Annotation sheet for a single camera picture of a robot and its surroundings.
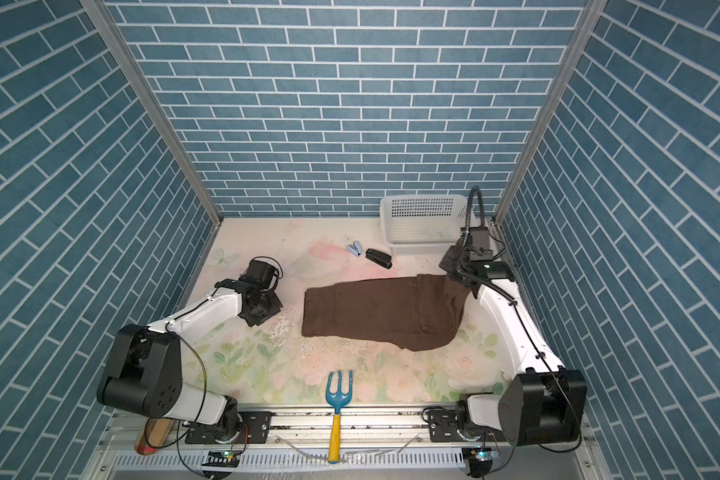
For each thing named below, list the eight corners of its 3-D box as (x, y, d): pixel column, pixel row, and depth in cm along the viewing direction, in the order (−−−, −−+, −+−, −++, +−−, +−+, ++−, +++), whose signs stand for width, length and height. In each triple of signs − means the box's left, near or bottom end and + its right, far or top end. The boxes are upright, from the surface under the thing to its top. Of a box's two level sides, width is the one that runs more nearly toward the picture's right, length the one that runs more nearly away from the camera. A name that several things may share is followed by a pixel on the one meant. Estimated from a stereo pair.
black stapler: (364, 257, 111) (364, 252, 109) (370, 250, 113) (369, 245, 111) (390, 270, 108) (390, 265, 105) (395, 262, 110) (395, 257, 107)
